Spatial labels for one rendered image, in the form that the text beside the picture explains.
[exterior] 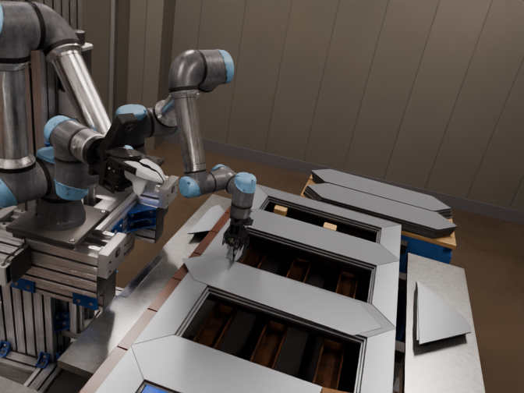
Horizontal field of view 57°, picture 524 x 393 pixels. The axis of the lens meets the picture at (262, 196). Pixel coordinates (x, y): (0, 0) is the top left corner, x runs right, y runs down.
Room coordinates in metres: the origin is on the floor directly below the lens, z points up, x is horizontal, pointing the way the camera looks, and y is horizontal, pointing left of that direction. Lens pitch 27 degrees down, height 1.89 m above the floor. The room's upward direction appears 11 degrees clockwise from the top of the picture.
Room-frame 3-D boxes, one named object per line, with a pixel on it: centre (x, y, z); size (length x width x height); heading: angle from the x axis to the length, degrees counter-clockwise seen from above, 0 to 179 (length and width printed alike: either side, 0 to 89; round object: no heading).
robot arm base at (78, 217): (1.27, 0.62, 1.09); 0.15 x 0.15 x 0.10
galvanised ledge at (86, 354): (1.66, 0.30, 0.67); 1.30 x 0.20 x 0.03; 168
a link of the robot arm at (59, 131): (1.02, 0.47, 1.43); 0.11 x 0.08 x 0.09; 58
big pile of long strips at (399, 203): (2.31, -0.61, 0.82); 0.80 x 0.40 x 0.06; 78
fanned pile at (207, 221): (1.99, 0.20, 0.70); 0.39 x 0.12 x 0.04; 168
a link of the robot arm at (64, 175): (1.03, 0.45, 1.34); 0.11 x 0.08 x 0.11; 148
